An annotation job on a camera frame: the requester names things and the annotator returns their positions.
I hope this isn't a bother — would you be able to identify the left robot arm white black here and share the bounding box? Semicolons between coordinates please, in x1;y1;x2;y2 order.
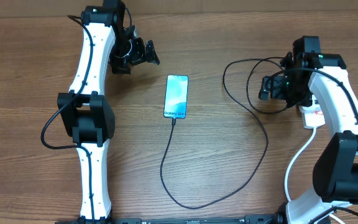
57;1;160;223

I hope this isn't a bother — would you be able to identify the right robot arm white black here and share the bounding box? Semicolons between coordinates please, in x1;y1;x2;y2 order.
259;35;358;223

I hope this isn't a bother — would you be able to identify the Samsung Galaxy smartphone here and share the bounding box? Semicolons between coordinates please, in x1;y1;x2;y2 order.
163;75;189;119

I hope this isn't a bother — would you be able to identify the white power strip cord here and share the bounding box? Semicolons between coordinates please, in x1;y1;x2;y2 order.
283;126;346;224

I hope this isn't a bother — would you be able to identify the white power strip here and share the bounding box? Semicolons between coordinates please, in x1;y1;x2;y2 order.
299;95;325;129

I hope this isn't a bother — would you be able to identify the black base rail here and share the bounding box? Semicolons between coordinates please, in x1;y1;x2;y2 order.
57;214;287;224

